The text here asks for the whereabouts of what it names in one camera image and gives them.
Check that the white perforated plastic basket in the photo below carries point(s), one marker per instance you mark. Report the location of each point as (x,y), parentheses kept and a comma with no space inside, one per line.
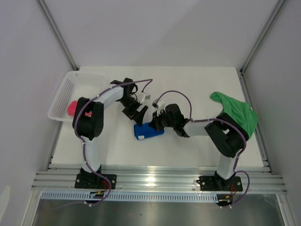
(74,85)

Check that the aluminium frame post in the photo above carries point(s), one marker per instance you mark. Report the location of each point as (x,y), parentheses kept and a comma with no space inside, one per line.
(56,33)
(276,12)

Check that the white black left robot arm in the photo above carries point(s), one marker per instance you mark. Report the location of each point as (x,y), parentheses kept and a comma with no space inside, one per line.
(88,121)

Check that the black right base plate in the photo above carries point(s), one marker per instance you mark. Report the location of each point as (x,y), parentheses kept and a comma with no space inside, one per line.
(212,183)

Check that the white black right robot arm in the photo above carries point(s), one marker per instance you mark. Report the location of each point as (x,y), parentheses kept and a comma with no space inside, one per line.
(227,135)

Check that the green towel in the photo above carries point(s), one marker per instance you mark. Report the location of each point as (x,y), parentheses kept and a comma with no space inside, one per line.
(241,112)

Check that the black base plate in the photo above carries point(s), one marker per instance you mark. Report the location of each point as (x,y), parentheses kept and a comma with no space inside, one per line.
(212,183)
(95,182)

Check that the aluminium right frame post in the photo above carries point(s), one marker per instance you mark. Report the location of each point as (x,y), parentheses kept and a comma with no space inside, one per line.
(276,12)

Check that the aluminium front rail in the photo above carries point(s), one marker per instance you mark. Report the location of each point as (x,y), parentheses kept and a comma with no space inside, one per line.
(158,179)

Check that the red towel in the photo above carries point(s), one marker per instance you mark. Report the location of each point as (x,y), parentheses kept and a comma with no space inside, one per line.
(72,109)

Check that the blue towel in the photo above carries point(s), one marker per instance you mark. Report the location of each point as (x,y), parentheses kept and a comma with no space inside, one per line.
(145,131)

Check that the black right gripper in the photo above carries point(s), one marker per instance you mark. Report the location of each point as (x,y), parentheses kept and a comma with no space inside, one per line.
(155,122)

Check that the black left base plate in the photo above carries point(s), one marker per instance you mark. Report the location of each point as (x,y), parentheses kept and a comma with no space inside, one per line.
(95,182)

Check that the aluminium left frame post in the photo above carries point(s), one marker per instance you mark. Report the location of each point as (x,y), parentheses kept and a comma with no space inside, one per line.
(56,33)

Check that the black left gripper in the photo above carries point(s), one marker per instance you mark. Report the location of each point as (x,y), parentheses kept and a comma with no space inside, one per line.
(138,116)

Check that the aluminium left side rail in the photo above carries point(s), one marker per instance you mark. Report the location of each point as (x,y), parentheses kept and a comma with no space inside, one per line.
(53,146)

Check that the white slotted cable duct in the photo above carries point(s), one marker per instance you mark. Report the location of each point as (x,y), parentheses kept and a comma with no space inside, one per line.
(130,196)

